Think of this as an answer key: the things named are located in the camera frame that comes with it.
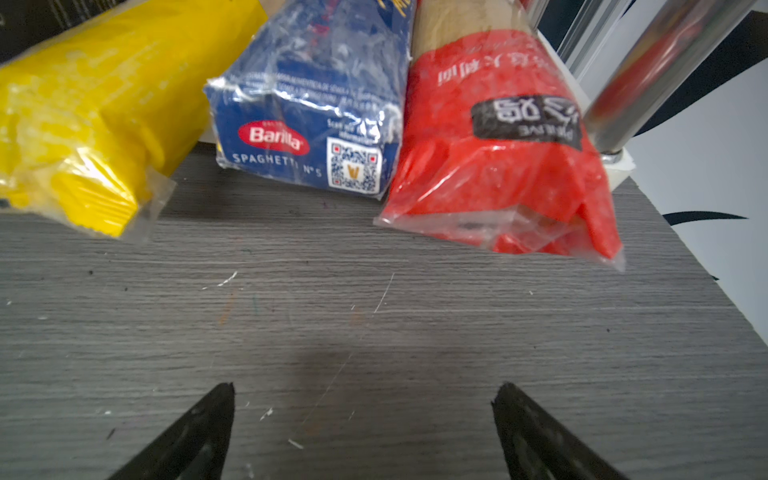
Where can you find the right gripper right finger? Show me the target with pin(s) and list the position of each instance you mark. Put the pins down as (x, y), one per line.
(537, 446)

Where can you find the red yellow spaghetti bag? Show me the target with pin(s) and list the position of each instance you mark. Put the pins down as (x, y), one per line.
(495, 153)

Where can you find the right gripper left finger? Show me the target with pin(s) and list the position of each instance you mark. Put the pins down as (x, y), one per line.
(195, 446)

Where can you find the white two-tier shelf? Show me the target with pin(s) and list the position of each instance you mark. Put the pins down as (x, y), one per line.
(635, 64)

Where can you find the blue Barilla spaghetti bag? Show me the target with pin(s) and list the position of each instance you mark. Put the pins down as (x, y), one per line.
(318, 97)

